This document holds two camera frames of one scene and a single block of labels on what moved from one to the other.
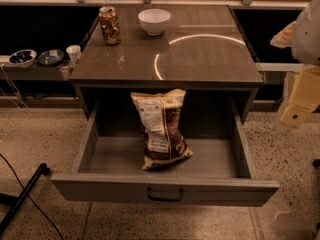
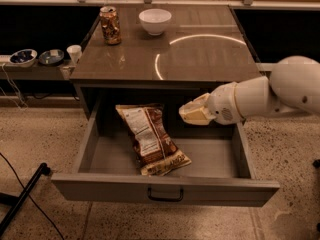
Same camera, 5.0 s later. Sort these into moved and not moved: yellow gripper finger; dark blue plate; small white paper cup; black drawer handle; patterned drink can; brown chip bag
Moved: brown chip bag; yellow gripper finger
Not moved: patterned drink can; small white paper cup; dark blue plate; black drawer handle
